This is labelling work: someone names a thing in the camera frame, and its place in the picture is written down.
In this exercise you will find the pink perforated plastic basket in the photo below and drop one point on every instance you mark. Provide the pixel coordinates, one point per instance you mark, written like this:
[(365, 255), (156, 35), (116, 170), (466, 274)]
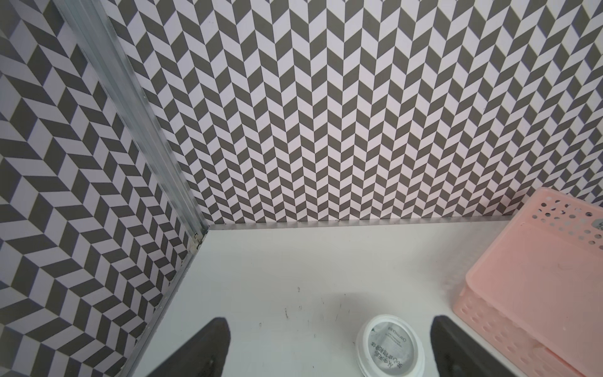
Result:
[(536, 293)]

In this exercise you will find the aluminium corner post left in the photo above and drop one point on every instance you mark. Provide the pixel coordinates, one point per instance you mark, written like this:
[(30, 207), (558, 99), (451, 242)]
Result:
[(101, 46)]

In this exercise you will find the green yogurt cup white lid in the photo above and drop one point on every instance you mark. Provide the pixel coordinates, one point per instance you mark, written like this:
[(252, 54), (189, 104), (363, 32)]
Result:
[(387, 346)]

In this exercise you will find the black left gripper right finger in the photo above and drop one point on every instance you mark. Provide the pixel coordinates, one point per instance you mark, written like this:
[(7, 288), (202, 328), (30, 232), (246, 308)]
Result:
[(457, 354)]

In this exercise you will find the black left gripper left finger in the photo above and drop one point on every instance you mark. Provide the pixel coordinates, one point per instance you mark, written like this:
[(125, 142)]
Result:
[(203, 355)]

